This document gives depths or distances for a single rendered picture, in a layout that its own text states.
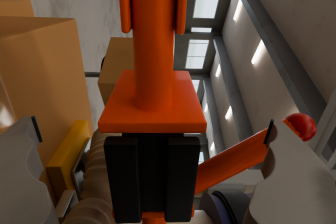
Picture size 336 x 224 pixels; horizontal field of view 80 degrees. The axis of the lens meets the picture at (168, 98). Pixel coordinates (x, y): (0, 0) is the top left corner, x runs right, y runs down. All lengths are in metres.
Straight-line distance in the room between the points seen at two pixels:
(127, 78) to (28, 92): 0.12
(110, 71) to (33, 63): 1.40
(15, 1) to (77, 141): 0.75
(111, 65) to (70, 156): 1.43
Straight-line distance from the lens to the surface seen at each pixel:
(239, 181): 1.90
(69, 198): 0.24
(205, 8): 9.55
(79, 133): 0.32
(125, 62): 1.70
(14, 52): 0.23
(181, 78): 0.16
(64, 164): 0.29
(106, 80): 1.57
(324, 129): 3.14
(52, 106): 0.29
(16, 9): 0.99
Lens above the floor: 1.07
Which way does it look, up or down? 3 degrees up
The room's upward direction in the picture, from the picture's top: 91 degrees clockwise
